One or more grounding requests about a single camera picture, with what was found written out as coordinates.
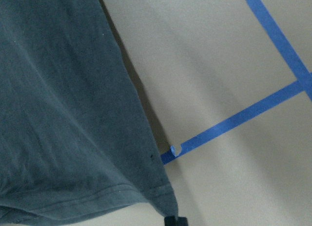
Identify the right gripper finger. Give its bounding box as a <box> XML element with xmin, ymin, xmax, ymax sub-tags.
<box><xmin>164</xmin><ymin>216</ymin><xmax>188</xmax><ymax>226</ymax></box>

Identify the black graphic t-shirt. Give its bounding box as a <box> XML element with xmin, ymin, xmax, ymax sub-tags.
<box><xmin>0</xmin><ymin>0</ymin><xmax>178</xmax><ymax>226</ymax></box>

